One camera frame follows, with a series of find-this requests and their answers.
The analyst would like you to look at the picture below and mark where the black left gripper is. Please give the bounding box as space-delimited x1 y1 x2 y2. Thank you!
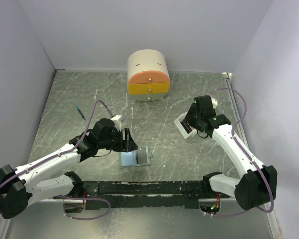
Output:
98 127 139 152

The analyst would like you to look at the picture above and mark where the black VIP credit card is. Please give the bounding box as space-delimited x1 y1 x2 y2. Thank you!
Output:
136 146 148 165

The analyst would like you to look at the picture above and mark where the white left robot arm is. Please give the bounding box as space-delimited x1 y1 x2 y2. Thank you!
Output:
0 118 138 219

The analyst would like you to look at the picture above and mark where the mint green card holder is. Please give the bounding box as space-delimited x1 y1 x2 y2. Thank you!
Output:
119 146 153 168

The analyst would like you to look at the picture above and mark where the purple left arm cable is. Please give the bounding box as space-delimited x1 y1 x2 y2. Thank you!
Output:
0 100 112 220

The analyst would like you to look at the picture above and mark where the white card tray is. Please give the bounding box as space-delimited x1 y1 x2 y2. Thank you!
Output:
174 112 197 139

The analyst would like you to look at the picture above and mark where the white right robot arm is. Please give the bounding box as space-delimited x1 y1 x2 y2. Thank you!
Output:
174 95 278 211

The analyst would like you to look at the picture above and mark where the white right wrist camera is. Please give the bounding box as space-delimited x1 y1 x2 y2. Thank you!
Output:
210 97 218 109

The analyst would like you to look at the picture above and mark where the round pastel drawer cabinet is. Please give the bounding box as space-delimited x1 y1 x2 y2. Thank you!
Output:
127 49 171 102

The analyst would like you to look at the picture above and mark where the blue pen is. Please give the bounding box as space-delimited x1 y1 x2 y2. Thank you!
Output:
76 106 86 120

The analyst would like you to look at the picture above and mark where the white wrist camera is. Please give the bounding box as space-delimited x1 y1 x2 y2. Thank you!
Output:
110 114 125 131
210 97 218 109

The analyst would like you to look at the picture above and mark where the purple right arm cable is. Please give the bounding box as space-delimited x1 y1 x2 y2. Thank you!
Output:
206 88 275 217

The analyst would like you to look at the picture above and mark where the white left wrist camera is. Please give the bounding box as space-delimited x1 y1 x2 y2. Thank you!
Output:
110 114 125 131

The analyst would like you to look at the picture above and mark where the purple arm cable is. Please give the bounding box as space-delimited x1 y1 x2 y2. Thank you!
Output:
206 88 275 217
0 100 112 220

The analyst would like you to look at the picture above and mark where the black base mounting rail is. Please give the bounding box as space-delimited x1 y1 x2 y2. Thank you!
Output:
64 171 221 210

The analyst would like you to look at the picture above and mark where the aluminium frame rail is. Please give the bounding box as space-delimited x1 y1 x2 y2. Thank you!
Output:
0 199 282 239

